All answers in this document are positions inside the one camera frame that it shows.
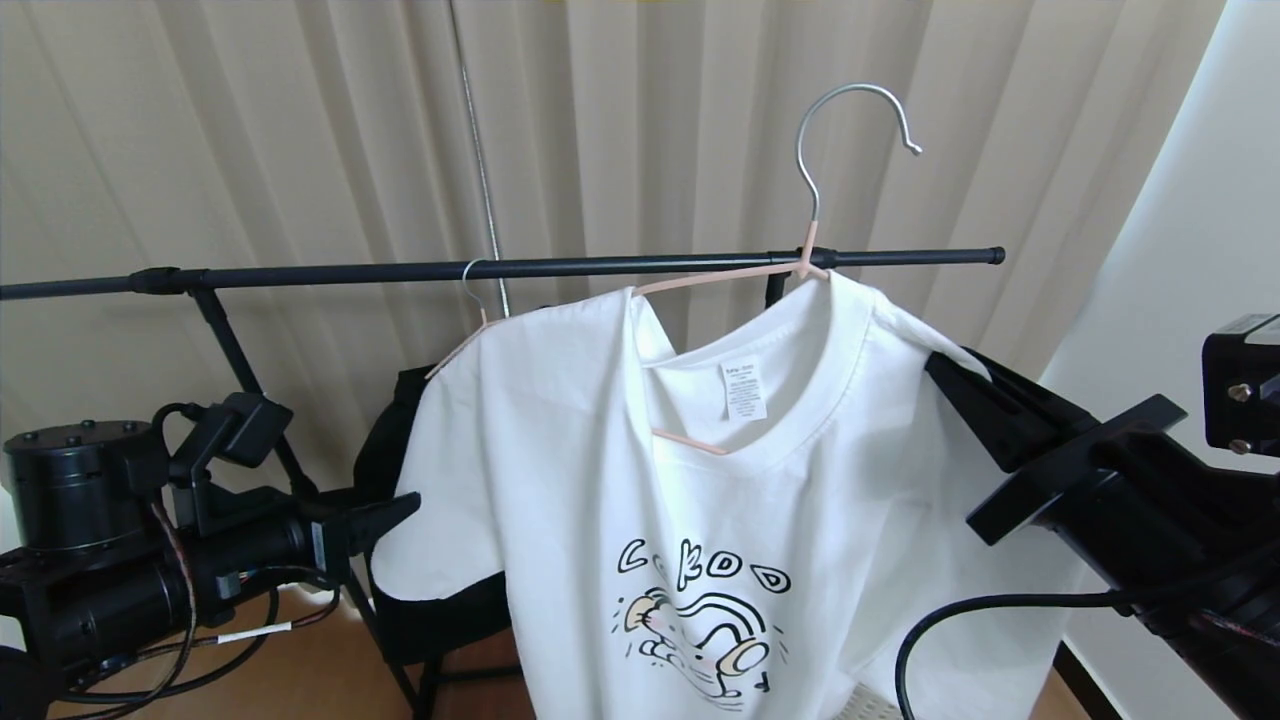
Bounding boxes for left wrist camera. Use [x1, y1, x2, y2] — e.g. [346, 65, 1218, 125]
[165, 392, 294, 536]

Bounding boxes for black clothes rack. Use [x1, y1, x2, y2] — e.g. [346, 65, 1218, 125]
[0, 245, 1006, 720]

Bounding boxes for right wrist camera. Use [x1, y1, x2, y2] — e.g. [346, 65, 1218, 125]
[1202, 315, 1280, 459]

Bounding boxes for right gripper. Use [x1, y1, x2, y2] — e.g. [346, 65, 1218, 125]
[965, 393, 1280, 643]

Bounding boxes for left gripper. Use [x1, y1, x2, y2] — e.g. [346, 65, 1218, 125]
[55, 505, 356, 663]

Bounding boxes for white garment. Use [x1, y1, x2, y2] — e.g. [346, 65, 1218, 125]
[372, 270, 1101, 720]

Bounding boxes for pink clothes hanger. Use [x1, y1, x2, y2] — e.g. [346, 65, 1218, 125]
[632, 83, 923, 457]
[427, 258, 506, 381]

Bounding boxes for black shorts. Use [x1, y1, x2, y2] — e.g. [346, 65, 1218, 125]
[352, 365, 516, 666]

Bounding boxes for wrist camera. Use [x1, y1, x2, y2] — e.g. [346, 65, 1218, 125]
[1202, 315, 1280, 459]
[165, 392, 294, 536]

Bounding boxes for white laundry basket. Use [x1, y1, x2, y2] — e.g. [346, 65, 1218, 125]
[835, 685, 901, 720]

